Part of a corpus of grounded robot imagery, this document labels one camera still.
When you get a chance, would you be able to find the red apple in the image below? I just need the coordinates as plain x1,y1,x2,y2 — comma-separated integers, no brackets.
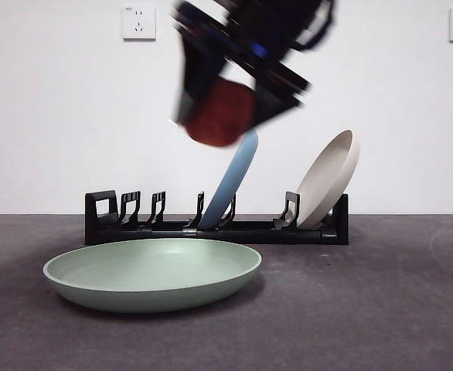
182,78,256,148

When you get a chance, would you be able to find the green plate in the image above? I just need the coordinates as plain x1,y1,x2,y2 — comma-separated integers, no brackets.
42,237,264,314

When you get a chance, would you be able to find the blue plate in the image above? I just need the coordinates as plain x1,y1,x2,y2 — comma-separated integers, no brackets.
197,129,259,230

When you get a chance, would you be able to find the beige plate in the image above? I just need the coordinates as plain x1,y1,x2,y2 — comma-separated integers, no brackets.
295,129,361,229

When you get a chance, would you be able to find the black plate rack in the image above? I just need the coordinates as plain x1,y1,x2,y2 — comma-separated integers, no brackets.
84,189,350,247

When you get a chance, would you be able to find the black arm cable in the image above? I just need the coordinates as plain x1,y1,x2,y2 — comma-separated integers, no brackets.
290,0,338,53

